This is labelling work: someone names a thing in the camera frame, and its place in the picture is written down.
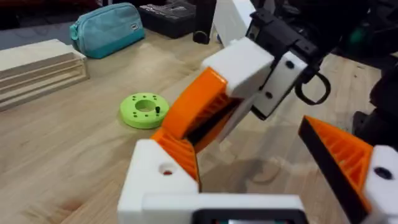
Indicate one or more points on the stack of wooden boards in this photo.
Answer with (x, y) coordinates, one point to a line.
(37, 71)

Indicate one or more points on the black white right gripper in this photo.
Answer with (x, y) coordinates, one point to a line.
(276, 34)

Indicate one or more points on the white orange left gripper right finger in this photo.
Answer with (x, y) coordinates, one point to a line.
(351, 161)

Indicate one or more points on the teal zip bag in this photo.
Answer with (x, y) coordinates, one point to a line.
(105, 31)

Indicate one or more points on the black cylindrical post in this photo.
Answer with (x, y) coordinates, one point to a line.
(203, 21)

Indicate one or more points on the white flat panel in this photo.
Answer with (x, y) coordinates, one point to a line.
(231, 21)

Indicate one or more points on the small black screw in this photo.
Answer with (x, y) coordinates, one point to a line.
(157, 109)

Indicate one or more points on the green disc with holes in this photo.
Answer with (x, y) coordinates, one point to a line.
(136, 119)

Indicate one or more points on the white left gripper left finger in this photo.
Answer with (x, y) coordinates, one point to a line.
(149, 186)

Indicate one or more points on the black tool case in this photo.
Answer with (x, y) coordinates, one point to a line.
(168, 18)

